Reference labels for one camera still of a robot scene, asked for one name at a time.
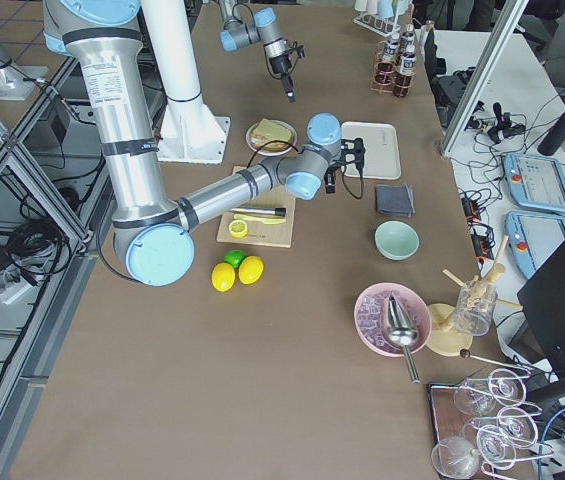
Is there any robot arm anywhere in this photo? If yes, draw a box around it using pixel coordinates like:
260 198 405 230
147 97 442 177
43 1 364 286
217 1 305 103

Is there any bread slice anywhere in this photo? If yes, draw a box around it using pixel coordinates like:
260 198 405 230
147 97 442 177
248 119 295 152

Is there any black thermos bottle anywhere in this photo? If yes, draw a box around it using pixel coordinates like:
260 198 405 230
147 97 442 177
537 112 565 156

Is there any tray of wine glasses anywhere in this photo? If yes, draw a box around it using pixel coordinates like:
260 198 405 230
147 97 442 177
427 364 565 479

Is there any yellow lemon lower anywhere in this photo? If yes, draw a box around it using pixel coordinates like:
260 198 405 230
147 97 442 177
211 262 236 293

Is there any yellow lemon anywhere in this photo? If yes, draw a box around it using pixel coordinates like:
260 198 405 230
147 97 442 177
238 255 264 285
211 262 236 293

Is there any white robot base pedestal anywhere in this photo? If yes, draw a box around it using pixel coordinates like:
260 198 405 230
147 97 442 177
141 0 230 165

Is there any teach pendant near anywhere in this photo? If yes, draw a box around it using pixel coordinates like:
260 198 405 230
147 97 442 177
505 211 565 279

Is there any aluminium frame post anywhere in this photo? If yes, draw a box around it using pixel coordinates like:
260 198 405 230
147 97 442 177
440 0 528 158

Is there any pink bowl with ice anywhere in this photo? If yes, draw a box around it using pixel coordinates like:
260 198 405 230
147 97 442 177
354 282 432 357

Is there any copper wire bottle rack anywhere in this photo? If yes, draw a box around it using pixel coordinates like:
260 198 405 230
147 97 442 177
371 32 404 94

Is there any dark bottle lower right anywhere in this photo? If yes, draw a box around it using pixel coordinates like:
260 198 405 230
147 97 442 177
400 23 415 52

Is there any cream rabbit tray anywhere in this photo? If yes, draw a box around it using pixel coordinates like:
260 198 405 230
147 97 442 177
341 121 401 180

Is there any grey folded cloth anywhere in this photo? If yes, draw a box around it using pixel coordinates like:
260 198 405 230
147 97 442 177
376 185 415 217

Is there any mint green bowl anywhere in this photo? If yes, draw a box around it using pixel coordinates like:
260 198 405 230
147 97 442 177
374 221 420 261

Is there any yellow plastic knife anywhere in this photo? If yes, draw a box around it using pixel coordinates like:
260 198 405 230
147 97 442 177
233 213 286 225

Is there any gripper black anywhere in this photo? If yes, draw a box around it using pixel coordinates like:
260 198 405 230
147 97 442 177
268 53 296 103
324 137 365 194

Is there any green lime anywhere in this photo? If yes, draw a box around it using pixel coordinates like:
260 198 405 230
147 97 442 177
223 249 247 269

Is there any teach pendant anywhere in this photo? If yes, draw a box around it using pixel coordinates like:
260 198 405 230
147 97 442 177
505 211 565 279
503 153 565 214

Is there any steel ice scoop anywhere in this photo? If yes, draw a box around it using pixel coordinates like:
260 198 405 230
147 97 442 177
383 294 420 384

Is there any clear glass mug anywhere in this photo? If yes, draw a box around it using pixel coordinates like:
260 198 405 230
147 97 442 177
451 280 497 336

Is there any yellow lemon upper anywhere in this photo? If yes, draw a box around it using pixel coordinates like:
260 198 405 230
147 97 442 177
238 255 264 285

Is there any dark bottle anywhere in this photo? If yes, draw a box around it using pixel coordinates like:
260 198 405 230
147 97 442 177
393 44 417 98
400 23 415 52
378 37 400 73

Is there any dark bottle lower left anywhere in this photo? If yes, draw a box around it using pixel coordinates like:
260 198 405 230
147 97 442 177
393 44 417 98

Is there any dark bottle upper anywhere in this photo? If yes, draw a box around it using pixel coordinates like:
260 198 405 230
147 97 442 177
378 37 400 73

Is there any white round plate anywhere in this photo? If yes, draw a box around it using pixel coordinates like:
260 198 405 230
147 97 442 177
245 118 297 155

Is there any wooden cutting board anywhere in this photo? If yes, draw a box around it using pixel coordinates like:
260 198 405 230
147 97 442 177
216 186 296 248

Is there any teach pendant far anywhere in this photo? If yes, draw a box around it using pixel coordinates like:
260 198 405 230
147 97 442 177
503 153 565 214

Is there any half lemon slice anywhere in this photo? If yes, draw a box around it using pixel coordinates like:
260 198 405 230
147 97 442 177
228 219 249 238

